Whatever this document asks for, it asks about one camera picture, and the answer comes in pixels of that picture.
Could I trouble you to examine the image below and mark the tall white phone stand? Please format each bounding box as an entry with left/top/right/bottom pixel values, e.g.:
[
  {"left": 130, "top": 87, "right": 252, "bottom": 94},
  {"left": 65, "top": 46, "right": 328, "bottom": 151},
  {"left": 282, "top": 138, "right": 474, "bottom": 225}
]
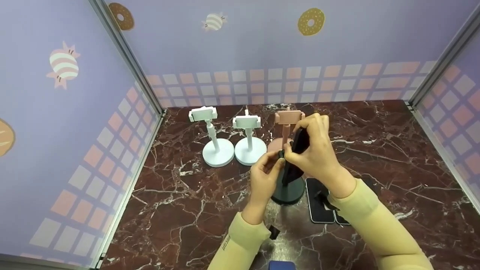
[{"left": 188, "top": 106, "right": 235, "bottom": 168}]

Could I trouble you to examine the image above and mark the short white phone stand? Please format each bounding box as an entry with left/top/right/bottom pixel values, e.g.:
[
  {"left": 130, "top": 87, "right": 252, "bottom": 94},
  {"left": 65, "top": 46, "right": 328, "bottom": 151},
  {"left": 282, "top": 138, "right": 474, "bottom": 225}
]
[{"left": 232, "top": 109, "right": 267, "bottom": 167}]

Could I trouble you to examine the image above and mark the person's left hand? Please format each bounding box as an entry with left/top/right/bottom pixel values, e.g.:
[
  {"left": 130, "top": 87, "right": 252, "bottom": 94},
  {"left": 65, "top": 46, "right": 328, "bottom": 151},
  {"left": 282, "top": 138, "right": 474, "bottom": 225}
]
[{"left": 249, "top": 149, "right": 287, "bottom": 216}]

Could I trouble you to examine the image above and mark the blue rectangular object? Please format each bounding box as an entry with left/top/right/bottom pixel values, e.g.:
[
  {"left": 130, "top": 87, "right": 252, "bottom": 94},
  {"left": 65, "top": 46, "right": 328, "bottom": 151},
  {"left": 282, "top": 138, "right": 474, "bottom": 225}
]
[{"left": 268, "top": 260, "right": 297, "bottom": 270}]

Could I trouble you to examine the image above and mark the pink phone stand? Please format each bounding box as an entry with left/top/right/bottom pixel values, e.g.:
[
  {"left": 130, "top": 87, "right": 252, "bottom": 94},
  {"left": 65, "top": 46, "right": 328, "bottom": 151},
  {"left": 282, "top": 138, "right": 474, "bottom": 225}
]
[{"left": 267, "top": 110, "right": 306, "bottom": 153}]

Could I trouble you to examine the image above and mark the person's right hand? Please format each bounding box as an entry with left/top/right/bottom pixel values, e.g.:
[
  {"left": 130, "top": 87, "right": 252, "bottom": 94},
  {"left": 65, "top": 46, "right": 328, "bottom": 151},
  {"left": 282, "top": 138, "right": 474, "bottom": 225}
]
[{"left": 283, "top": 112, "right": 357, "bottom": 199}]

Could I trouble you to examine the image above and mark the silver-edged black smartphone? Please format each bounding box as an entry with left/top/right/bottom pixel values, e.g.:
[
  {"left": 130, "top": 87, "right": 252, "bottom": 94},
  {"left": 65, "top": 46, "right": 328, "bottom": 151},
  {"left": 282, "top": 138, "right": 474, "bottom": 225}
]
[{"left": 305, "top": 177, "right": 336, "bottom": 225}]

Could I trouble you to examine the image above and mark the black phone stand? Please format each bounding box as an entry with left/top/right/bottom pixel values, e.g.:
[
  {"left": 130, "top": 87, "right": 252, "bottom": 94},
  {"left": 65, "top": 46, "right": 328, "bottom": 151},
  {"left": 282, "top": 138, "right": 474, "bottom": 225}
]
[{"left": 270, "top": 149, "right": 306, "bottom": 206}]

